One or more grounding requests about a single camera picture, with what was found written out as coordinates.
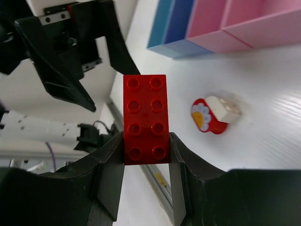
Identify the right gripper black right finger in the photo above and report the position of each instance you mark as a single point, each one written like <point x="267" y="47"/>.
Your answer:
<point x="204" y="195"/>

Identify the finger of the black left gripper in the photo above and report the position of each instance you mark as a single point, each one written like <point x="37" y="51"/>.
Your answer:
<point x="97" y="18"/>
<point x="57" y="79"/>

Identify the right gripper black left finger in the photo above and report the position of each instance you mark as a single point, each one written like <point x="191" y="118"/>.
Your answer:
<point x="83" y="193"/>

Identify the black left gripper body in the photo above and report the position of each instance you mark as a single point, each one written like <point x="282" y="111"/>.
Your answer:
<point x="78" y="57"/>

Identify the red stepped lego brick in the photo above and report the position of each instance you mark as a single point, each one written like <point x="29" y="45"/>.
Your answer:
<point x="145" y="101"/>

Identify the red flower printed lego piece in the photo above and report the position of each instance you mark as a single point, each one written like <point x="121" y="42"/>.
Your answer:
<point x="205" y="119"/>

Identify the white lego brick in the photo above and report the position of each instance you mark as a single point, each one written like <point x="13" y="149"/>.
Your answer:
<point x="223" y="109"/>

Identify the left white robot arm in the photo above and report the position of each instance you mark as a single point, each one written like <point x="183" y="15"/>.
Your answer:
<point x="82" y="137"/>

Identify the light blue plastic bin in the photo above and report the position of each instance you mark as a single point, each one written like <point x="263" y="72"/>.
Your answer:
<point x="160" y="25"/>

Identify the small pink plastic bin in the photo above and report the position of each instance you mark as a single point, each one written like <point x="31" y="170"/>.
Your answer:
<point x="205" y="28"/>

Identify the large pink plastic bin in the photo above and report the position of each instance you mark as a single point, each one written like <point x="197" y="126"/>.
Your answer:
<point x="263" y="23"/>

